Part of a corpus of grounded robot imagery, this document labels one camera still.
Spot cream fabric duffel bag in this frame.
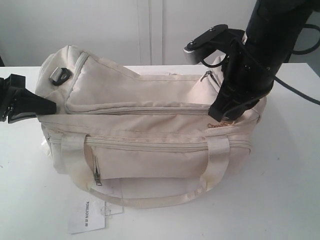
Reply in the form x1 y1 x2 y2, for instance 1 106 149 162
35 45 267 208

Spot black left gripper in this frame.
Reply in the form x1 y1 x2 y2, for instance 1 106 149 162
0 73 57 124

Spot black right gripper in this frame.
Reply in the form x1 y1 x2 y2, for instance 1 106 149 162
208 29 279 120

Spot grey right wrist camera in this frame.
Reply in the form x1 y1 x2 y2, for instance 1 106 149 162
183 24 245 65

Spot white paper hang tag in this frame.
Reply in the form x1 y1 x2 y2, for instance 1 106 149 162
67 197 124 235

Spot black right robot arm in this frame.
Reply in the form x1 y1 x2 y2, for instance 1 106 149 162
0 0 320 124

